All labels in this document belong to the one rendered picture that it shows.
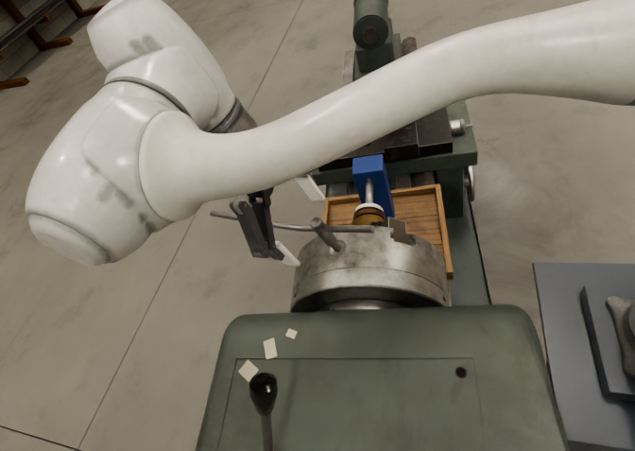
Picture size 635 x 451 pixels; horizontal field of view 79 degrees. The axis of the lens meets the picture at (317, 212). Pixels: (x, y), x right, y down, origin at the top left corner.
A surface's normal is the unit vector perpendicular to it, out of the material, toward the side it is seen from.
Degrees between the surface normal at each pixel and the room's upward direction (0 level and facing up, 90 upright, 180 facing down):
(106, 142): 22
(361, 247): 6
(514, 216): 0
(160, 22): 63
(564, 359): 0
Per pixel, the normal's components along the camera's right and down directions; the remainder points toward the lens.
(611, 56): -0.41, 0.43
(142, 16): 0.53, -0.09
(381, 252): 0.05, -0.61
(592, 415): -0.28, -0.61
